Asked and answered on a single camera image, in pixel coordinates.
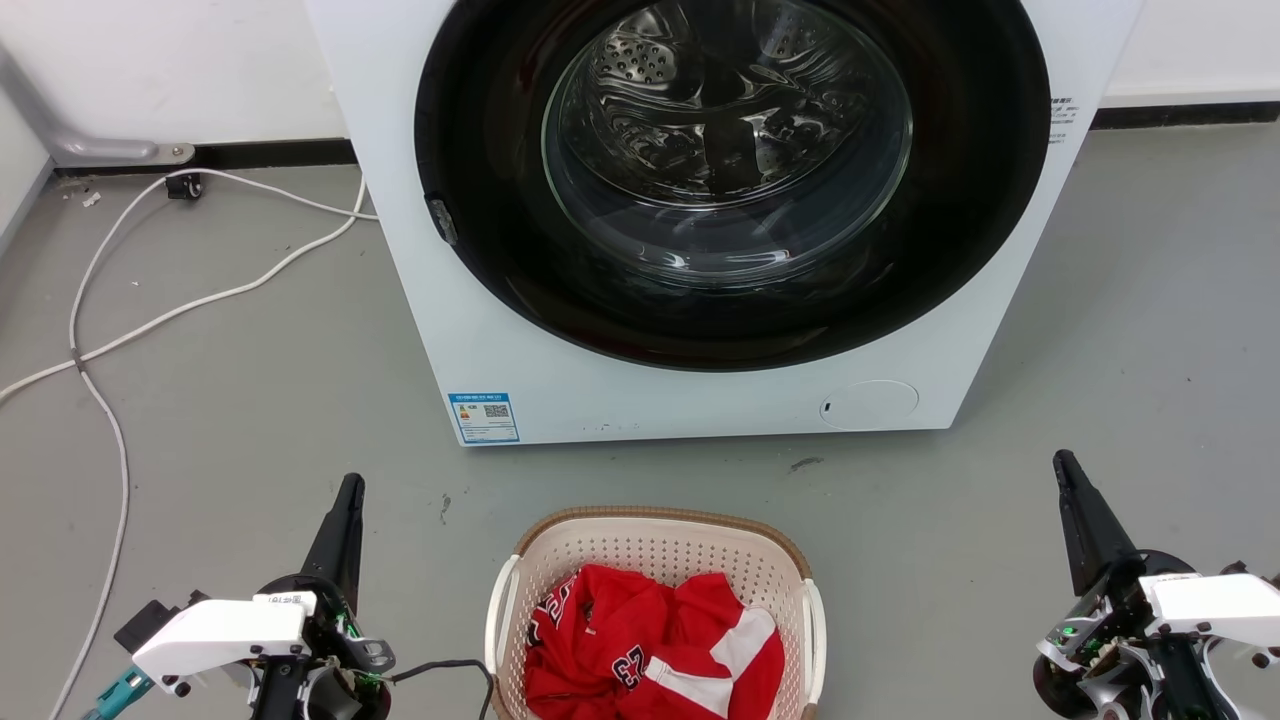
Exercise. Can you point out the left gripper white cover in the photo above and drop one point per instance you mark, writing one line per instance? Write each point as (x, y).
(225, 635)

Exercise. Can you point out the red and white jersey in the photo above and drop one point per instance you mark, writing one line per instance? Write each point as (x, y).
(650, 650)

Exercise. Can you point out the blue energy label sticker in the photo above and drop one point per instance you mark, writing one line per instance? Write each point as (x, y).
(484, 417)

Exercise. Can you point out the grey drain pipe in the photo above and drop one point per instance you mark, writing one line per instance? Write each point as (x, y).
(90, 148)

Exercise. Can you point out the round white filter cover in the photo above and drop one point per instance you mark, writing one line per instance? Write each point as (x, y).
(870, 404)

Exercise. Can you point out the black text sticker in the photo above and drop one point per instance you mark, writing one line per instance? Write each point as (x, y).
(1063, 120)

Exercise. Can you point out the white front-load washing machine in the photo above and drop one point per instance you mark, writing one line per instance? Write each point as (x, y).
(500, 330)

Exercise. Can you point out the black round washer door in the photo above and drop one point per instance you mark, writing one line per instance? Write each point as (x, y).
(480, 180)

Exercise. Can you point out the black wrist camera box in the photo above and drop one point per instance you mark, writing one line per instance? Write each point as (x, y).
(150, 620)

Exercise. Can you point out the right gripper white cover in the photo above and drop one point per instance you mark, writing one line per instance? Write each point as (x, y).
(1200, 610)

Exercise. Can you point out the cream plastic laundry basket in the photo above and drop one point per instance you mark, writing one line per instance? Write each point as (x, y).
(660, 550)

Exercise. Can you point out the steel washer drum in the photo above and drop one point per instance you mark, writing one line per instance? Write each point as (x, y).
(730, 120)

